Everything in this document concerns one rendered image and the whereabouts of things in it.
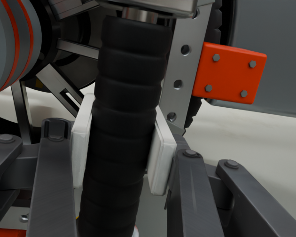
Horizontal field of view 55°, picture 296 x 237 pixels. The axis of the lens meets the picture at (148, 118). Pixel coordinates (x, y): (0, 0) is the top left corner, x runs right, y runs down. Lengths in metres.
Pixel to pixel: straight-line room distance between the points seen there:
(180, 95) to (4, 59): 0.21
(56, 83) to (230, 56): 0.27
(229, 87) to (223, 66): 0.03
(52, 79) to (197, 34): 0.24
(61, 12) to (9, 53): 0.20
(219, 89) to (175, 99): 0.06
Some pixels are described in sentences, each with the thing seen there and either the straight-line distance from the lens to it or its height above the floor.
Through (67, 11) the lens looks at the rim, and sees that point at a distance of 0.47.
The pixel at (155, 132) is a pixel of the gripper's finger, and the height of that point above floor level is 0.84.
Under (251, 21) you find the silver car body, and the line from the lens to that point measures 0.68.
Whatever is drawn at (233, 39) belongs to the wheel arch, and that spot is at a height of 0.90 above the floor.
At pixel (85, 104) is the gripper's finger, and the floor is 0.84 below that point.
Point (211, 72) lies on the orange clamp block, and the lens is 0.38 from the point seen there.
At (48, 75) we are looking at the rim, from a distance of 0.48.
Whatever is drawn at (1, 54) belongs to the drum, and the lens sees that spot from 0.28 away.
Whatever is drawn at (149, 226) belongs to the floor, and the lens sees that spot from 1.44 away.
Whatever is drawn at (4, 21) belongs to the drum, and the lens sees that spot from 0.29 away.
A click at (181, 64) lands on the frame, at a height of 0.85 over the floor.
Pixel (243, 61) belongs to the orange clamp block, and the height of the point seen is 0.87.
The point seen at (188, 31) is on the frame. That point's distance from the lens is 0.37.
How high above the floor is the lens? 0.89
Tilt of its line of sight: 18 degrees down
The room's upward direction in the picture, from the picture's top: 11 degrees clockwise
